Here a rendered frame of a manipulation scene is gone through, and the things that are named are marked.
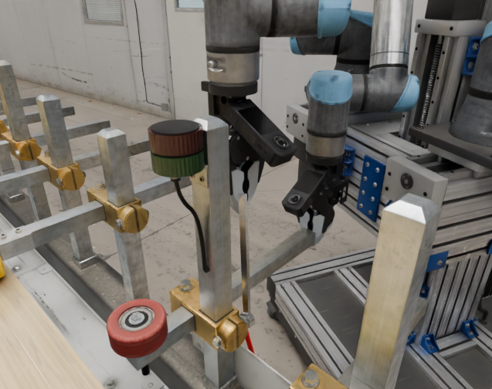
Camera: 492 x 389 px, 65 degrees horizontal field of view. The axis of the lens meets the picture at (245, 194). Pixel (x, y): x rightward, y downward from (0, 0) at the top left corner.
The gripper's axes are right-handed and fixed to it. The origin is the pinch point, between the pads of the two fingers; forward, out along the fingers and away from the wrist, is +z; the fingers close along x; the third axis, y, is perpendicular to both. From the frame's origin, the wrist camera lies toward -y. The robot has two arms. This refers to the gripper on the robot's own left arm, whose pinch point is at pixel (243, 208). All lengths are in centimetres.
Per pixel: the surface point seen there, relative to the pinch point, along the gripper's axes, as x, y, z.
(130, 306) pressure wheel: 21.0, 2.0, 8.4
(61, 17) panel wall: -208, 557, -7
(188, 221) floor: -90, 138, 99
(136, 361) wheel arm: 23.6, -2.2, 14.0
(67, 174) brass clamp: 11.9, 41.0, 3.0
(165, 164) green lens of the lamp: 18.1, -5.8, -14.8
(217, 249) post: 11.5, -6.2, -0.6
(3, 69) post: 11, 69, -16
